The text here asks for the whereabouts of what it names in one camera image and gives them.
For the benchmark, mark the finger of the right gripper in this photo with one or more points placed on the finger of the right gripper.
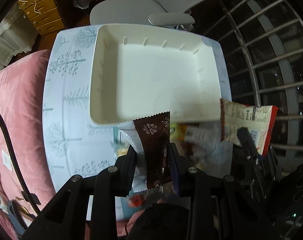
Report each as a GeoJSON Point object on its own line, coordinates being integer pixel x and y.
{"type": "Point", "coordinates": [247, 144]}

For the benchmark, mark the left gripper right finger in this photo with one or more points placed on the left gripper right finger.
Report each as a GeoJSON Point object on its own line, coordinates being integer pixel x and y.
{"type": "Point", "coordinates": [179, 171]}

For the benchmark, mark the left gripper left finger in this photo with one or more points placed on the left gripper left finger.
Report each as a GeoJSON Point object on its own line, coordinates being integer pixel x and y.
{"type": "Point", "coordinates": [123, 179]}

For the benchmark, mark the white red snack packet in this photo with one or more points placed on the white red snack packet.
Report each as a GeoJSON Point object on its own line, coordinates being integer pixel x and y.
{"type": "Point", "coordinates": [258, 120]}

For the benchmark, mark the brown white snack packet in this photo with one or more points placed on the brown white snack packet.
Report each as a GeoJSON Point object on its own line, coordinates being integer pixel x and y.
{"type": "Point", "coordinates": [149, 137]}

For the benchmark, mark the white round pastry packet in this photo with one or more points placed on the white round pastry packet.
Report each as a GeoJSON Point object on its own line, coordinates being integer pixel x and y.
{"type": "Point", "coordinates": [208, 150]}

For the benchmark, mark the green snack packet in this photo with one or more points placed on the green snack packet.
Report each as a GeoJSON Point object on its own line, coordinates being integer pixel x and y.
{"type": "Point", "coordinates": [177, 131]}

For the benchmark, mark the tree-print white tablecloth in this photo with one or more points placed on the tree-print white tablecloth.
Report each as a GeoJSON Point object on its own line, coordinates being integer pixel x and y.
{"type": "Point", "coordinates": [74, 144]}

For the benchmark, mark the steel window grille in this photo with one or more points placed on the steel window grille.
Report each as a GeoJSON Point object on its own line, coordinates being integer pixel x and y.
{"type": "Point", "coordinates": [262, 42]}

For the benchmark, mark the white plastic storage bin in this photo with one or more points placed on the white plastic storage bin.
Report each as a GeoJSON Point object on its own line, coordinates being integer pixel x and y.
{"type": "Point", "coordinates": [141, 70]}

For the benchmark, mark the pink blanket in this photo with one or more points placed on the pink blanket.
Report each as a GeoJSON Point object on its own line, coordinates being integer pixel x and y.
{"type": "Point", "coordinates": [21, 98]}

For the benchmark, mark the grey office chair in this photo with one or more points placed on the grey office chair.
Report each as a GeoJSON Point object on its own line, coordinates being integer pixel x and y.
{"type": "Point", "coordinates": [165, 13]}

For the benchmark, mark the white lace cloth cover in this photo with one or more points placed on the white lace cloth cover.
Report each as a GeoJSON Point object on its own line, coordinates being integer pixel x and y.
{"type": "Point", "coordinates": [17, 35]}

